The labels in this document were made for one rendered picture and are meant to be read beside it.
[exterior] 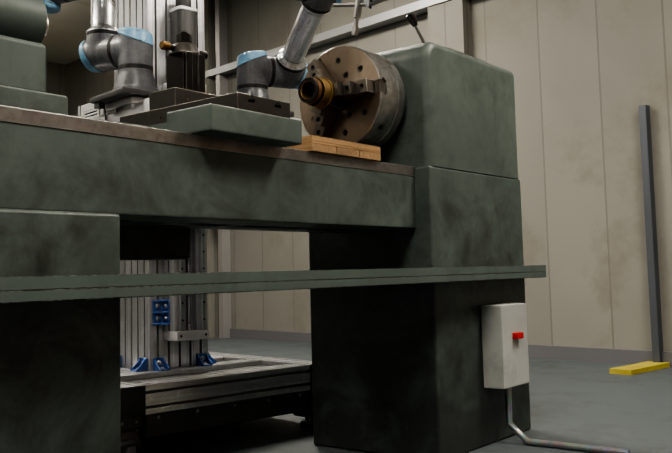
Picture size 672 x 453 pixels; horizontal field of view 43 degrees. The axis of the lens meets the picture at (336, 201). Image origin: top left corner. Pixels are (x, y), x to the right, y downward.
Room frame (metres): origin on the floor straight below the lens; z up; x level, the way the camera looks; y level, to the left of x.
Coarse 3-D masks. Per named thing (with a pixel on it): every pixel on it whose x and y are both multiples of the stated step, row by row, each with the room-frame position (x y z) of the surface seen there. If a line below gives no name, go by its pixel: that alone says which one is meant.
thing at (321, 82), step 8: (304, 80) 2.40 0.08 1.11; (312, 80) 2.38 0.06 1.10; (320, 80) 2.39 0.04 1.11; (328, 80) 2.41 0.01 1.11; (304, 88) 2.42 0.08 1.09; (312, 88) 2.45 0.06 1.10; (320, 88) 2.37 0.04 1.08; (328, 88) 2.40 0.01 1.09; (304, 96) 2.43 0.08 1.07; (312, 96) 2.38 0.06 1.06; (320, 96) 2.39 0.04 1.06; (328, 96) 2.40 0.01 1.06; (312, 104) 2.41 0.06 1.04; (320, 104) 2.41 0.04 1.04; (328, 104) 2.42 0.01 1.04
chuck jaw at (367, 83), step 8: (360, 80) 2.40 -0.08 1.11; (368, 80) 2.39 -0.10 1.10; (376, 80) 2.42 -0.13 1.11; (336, 88) 2.40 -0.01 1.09; (344, 88) 2.41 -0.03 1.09; (352, 88) 2.41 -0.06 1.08; (360, 88) 2.40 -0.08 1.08; (368, 88) 2.39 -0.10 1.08; (376, 88) 2.42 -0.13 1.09; (384, 88) 2.43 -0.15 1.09; (336, 96) 2.42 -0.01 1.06; (344, 96) 2.42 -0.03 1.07; (352, 96) 2.43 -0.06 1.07; (360, 96) 2.44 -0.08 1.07
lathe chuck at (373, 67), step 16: (336, 48) 2.50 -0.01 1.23; (352, 48) 2.47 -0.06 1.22; (336, 64) 2.50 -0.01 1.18; (352, 64) 2.47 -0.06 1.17; (368, 64) 2.43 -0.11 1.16; (384, 64) 2.47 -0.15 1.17; (336, 80) 2.51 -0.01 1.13; (352, 80) 2.47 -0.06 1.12; (384, 80) 2.43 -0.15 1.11; (368, 96) 2.43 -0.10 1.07; (384, 96) 2.42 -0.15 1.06; (304, 112) 2.59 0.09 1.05; (352, 112) 2.47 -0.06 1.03; (368, 112) 2.43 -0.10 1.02; (384, 112) 2.44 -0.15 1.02; (336, 128) 2.51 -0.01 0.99; (352, 128) 2.47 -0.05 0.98; (368, 128) 2.43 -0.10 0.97; (384, 128) 2.48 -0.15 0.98; (368, 144) 2.51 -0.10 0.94
